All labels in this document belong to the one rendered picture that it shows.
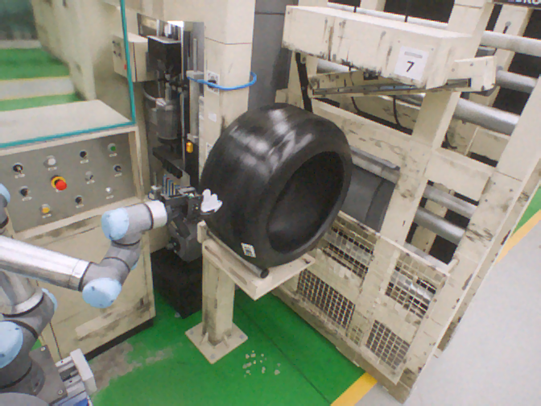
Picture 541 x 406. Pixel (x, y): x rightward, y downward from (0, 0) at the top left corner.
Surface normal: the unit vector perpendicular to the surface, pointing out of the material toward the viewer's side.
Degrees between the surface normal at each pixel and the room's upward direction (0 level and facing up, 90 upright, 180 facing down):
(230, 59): 90
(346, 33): 90
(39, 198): 90
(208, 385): 0
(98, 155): 90
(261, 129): 28
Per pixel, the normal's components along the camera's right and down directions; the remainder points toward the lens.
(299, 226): -0.28, -0.55
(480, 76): -0.71, 0.31
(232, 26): 0.69, 0.45
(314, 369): 0.11, -0.84
